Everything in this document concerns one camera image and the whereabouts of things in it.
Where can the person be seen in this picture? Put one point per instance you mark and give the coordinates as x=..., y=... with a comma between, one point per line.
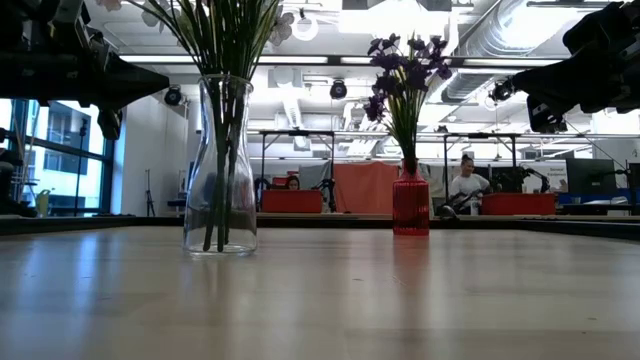
x=293, y=183
x=467, y=185

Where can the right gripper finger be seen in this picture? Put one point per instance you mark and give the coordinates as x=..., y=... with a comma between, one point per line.
x=560, y=95
x=550, y=76

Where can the black pole stand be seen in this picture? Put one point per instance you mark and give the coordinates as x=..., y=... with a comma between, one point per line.
x=82, y=130

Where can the black computer monitor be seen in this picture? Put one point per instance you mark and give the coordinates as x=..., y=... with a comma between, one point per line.
x=590, y=175

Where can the dark bulky object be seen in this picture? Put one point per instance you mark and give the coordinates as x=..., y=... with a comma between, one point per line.
x=10, y=190

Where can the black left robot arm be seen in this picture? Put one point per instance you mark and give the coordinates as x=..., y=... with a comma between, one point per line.
x=25, y=20

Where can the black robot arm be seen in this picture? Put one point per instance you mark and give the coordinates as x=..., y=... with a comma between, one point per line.
x=450, y=207
x=520, y=177
x=327, y=192

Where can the black table edge rail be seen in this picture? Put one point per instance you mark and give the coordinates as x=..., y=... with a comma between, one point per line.
x=325, y=223

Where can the orange cloth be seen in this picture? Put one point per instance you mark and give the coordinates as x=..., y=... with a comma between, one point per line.
x=365, y=187

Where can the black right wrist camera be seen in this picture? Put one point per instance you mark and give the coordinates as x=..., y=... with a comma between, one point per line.
x=545, y=117

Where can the clear glass vase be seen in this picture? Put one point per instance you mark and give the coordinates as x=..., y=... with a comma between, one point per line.
x=245, y=220

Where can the black metal table frame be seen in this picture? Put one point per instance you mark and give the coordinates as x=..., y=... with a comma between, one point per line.
x=513, y=155
x=332, y=160

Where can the long red plastic bin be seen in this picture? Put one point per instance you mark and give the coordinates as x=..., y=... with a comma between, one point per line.
x=520, y=204

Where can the silver ceiling duct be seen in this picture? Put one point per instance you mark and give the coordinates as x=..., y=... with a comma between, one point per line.
x=500, y=30

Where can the small red bin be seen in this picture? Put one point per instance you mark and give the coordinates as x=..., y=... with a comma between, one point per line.
x=280, y=182

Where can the black framed window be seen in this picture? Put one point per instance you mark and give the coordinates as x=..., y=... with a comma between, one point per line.
x=107, y=160

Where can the black ceiling spotlight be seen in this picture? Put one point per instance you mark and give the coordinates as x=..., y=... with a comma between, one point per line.
x=338, y=90
x=501, y=91
x=173, y=96

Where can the white printed sign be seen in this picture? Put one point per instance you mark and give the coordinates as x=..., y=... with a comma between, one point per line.
x=556, y=175

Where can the grey cloth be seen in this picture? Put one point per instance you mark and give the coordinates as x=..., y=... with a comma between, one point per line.
x=316, y=175

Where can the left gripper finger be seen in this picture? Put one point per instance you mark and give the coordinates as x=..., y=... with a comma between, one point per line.
x=132, y=94
x=137, y=76

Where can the black tripod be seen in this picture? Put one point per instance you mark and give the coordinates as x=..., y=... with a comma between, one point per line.
x=149, y=192

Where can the long fluorescent light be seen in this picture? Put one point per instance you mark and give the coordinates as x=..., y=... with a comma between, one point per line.
x=356, y=60
x=295, y=59
x=150, y=59
x=500, y=62

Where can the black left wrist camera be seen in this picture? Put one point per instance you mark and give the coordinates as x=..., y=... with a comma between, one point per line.
x=110, y=125

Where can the purple flower bunch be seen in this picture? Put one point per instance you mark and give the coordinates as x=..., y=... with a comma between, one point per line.
x=406, y=125

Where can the red ribbed vase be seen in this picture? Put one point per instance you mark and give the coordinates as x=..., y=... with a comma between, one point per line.
x=411, y=205

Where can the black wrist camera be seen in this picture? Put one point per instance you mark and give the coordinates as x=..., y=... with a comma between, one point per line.
x=110, y=125
x=545, y=117

